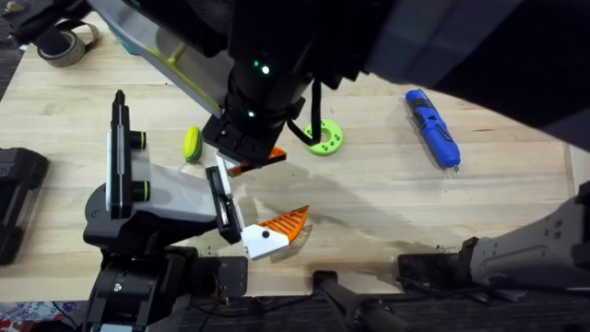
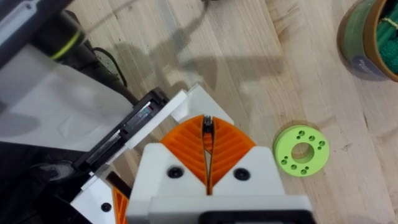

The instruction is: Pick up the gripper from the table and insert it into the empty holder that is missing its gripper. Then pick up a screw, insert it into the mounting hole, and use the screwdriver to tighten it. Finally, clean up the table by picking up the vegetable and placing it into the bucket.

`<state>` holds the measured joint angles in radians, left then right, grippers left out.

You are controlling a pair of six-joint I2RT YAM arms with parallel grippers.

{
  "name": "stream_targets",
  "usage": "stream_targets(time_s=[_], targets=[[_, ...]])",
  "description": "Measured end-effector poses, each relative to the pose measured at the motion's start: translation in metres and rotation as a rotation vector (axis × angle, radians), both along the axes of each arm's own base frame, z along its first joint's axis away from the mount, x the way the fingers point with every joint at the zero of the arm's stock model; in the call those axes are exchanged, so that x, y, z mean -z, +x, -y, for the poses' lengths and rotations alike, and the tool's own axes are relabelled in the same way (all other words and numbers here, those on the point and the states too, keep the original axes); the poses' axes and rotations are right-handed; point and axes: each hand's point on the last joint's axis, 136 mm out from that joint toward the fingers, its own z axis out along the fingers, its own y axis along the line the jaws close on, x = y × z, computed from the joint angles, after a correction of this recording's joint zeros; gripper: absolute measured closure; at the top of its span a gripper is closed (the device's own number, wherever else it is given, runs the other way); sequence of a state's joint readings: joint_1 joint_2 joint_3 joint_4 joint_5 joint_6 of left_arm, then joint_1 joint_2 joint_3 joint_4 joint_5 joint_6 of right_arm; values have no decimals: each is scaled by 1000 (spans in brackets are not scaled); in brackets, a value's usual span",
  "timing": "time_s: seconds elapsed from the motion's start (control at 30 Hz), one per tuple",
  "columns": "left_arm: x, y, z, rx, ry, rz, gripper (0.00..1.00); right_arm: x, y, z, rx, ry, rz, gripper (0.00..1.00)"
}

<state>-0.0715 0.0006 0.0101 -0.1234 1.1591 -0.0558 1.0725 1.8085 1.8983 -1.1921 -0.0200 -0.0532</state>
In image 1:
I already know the left wrist upright black plate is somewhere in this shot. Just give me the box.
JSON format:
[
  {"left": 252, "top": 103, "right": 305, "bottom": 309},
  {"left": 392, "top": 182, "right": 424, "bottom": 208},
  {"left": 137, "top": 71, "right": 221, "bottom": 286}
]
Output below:
[{"left": 106, "top": 89, "right": 151, "bottom": 220}]

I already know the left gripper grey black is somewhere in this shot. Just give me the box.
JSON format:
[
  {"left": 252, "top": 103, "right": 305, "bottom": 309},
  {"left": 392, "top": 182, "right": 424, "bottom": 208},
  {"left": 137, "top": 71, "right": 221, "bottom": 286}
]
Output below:
[{"left": 82, "top": 153, "right": 311, "bottom": 262}]

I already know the blue electric screwdriver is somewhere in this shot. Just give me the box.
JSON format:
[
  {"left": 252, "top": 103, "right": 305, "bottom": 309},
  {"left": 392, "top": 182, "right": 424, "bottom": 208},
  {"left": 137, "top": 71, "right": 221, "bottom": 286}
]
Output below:
[{"left": 404, "top": 88, "right": 463, "bottom": 177}]

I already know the thin black cable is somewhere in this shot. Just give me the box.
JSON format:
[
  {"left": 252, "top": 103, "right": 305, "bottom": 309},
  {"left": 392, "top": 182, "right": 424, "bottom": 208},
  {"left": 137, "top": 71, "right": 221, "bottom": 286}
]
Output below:
[{"left": 191, "top": 292, "right": 324, "bottom": 322}]

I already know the green yellow toy vegetable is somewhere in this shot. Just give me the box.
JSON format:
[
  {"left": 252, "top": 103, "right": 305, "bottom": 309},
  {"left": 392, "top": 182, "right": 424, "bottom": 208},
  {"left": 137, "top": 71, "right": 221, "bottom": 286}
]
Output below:
[{"left": 182, "top": 125, "right": 205, "bottom": 164}]

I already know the orange ribbed wedge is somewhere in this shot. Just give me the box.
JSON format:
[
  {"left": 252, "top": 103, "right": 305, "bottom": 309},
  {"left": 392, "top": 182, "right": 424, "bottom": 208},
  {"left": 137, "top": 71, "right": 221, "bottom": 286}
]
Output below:
[{"left": 228, "top": 147, "right": 289, "bottom": 179}]

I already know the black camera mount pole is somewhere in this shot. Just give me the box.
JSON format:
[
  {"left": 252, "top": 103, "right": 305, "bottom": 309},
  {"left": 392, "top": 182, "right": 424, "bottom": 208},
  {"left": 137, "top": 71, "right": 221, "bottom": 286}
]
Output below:
[{"left": 312, "top": 270, "right": 416, "bottom": 332}]

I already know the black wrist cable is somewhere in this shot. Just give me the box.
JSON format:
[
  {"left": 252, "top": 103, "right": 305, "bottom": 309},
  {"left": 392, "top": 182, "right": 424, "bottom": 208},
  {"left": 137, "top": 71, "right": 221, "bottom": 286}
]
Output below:
[{"left": 287, "top": 79, "right": 325, "bottom": 145}]

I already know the colourful patterned cloth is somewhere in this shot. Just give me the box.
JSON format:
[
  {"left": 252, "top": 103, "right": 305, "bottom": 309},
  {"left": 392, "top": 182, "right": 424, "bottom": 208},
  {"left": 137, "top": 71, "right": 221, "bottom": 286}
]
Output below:
[{"left": 0, "top": 301, "right": 85, "bottom": 332}]

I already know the black case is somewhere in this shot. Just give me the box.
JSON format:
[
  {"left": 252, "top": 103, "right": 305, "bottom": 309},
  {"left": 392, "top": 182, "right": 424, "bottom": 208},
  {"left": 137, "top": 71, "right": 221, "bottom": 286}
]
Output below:
[{"left": 0, "top": 147, "right": 50, "bottom": 267}]

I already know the black bag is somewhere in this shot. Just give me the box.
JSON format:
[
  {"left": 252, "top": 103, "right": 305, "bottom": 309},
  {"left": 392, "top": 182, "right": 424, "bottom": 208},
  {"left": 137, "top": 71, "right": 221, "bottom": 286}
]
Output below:
[{"left": 7, "top": 0, "right": 95, "bottom": 46}]

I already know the green disc with holes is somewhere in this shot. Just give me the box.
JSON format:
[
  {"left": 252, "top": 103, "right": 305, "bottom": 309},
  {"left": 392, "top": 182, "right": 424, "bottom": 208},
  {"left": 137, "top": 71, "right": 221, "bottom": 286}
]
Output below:
[{"left": 303, "top": 118, "right": 345, "bottom": 157}]

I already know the roll of tape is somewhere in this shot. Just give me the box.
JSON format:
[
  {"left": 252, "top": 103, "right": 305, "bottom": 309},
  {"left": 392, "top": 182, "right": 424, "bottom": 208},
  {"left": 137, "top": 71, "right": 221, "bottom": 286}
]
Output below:
[{"left": 36, "top": 19, "right": 101, "bottom": 69}]

